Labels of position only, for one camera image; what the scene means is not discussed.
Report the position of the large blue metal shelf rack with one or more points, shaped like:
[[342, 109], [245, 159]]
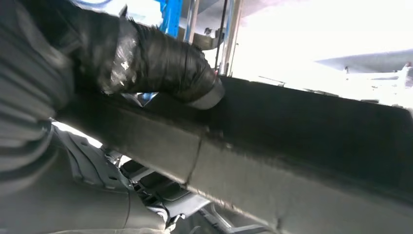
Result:
[[171, 16]]

